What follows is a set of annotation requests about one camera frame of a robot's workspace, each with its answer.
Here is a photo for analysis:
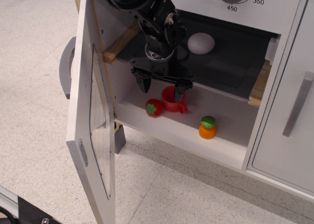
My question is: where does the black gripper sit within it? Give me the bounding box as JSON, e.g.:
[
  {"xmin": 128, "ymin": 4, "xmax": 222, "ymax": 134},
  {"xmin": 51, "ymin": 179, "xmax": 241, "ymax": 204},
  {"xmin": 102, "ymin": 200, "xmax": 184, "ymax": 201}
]
[{"xmin": 129, "ymin": 57, "xmax": 194, "ymax": 102}]

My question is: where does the white oven door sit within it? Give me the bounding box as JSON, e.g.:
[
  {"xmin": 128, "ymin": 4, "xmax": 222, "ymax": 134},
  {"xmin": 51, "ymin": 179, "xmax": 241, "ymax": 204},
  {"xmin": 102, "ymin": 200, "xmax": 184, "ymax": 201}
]
[{"xmin": 66, "ymin": 0, "xmax": 115, "ymax": 224}]

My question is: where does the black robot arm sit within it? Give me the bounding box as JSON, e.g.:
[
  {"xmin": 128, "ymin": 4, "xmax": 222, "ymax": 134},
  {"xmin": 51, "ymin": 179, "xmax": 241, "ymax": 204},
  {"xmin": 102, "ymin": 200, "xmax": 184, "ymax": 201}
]
[{"xmin": 106, "ymin": 0, "xmax": 194, "ymax": 102}]

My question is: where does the dark grey oven tray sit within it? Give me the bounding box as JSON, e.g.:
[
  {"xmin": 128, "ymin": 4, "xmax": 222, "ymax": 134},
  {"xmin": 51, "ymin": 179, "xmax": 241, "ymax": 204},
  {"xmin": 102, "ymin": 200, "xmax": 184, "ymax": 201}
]
[{"xmin": 115, "ymin": 9, "xmax": 277, "ymax": 102}]

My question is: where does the red toy cup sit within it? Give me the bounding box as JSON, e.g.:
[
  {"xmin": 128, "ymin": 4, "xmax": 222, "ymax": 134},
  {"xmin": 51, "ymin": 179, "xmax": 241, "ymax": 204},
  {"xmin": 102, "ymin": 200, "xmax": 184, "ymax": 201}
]
[{"xmin": 161, "ymin": 86, "xmax": 188, "ymax": 114}]

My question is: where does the red toy strawberry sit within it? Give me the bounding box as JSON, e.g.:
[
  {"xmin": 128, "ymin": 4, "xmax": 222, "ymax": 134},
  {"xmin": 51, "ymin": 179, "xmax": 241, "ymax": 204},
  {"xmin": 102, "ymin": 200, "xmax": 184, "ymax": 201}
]
[{"xmin": 145, "ymin": 99, "xmax": 163, "ymax": 117}]

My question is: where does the white toy egg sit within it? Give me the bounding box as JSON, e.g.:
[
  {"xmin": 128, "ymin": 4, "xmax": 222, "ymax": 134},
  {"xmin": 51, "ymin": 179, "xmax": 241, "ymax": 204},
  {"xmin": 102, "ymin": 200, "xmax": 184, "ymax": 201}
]
[{"xmin": 187, "ymin": 32, "xmax": 215, "ymax": 55}]

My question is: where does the orange toy with green top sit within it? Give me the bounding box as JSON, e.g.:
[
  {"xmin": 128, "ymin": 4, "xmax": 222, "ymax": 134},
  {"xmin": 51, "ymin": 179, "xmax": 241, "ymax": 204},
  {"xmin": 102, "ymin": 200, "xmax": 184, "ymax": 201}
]
[{"xmin": 199, "ymin": 116, "xmax": 216, "ymax": 140}]

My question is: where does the grey cabinet leg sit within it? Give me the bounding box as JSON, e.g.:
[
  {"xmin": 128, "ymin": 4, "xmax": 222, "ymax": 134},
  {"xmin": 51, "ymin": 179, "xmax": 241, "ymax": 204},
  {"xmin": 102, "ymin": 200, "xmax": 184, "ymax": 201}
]
[{"xmin": 114, "ymin": 125, "xmax": 126, "ymax": 154}]

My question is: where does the white toy kitchen cabinet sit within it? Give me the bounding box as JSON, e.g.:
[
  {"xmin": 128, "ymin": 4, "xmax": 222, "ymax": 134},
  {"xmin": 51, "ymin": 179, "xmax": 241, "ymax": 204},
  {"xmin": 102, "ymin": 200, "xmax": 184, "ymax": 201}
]
[{"xmin": 71, "ymin": 0, "xmax": 314, "ymax": 202}]

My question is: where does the white cupboard door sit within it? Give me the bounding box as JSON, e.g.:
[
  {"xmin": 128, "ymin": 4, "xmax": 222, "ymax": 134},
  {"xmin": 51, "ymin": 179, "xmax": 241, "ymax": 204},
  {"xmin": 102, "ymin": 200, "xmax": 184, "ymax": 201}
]
[{"xmin": 247, "ymin": 0, "xmax": 314, "ymax": 198}]

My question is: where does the grey oven door handle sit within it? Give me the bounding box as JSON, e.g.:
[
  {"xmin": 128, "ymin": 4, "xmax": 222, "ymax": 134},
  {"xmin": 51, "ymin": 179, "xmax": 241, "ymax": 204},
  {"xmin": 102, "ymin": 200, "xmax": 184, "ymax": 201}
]
[{"xmin": 59, "ymin": 36, "xmax": 76, "ymax": 99}]

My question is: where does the grey cupboard door handle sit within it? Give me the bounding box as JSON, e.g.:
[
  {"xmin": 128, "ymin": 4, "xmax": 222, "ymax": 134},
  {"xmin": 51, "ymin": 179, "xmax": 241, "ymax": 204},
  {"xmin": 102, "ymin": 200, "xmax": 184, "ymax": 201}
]
[{"xmin": 282, "ymin": 71, "xmax": 314, "ymax": 137}]

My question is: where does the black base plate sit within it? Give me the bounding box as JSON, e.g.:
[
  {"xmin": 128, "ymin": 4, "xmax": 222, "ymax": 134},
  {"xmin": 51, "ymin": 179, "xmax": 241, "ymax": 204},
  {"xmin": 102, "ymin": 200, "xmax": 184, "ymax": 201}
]
[{"xmin": 18, "ymin": 197, "xmax": 61, "ymax": 224}]

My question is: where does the black cable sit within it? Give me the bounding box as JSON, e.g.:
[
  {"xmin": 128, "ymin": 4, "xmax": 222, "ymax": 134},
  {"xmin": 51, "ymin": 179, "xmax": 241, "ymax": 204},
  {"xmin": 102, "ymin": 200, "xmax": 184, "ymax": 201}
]
[{"xmin": 0, "ymin": 205, "xmax": 19, "ymax": 224}]

